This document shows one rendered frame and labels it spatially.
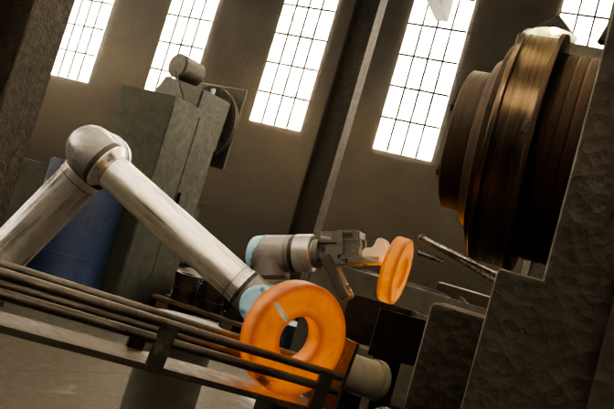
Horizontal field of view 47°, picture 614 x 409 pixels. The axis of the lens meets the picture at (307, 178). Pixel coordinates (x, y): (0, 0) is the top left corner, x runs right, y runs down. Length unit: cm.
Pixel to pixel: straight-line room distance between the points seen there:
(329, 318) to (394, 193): 1088
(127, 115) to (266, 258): 339
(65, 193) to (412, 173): 1025
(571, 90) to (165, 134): 378
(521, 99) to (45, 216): 117
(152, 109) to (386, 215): 746
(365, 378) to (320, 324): 11
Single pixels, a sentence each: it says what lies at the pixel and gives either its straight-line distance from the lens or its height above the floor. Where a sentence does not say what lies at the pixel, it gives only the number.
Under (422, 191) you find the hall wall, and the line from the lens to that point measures 1175.
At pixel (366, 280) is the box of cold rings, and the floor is 70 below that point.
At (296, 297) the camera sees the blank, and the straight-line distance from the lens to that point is 95.
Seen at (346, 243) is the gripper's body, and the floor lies 85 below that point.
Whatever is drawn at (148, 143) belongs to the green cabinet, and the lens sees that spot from 483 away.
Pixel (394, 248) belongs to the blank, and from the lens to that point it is 158.
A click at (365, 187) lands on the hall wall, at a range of 1199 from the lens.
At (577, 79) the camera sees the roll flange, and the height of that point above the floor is 123.
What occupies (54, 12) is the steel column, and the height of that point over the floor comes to 163.
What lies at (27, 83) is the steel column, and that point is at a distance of 409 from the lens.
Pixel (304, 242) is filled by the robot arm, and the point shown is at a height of 83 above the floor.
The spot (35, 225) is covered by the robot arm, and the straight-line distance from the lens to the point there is 186.
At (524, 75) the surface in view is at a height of 121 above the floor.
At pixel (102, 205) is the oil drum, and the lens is 471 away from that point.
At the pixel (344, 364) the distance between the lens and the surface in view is 101.
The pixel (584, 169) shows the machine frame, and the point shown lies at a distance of 93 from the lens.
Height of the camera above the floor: 84
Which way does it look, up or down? 4 degrees up
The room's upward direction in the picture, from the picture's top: 16 degrees clockwise
